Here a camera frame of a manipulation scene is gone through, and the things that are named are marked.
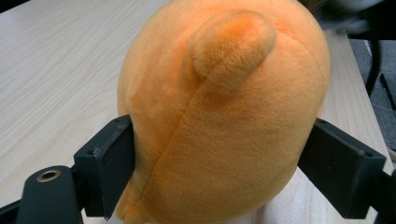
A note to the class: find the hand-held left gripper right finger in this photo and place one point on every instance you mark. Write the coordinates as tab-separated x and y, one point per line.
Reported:
342	168

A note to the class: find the orange plush toy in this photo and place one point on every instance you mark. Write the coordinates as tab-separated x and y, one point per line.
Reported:
224	124

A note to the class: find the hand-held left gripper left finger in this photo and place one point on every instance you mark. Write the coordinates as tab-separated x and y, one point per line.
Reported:
106	168

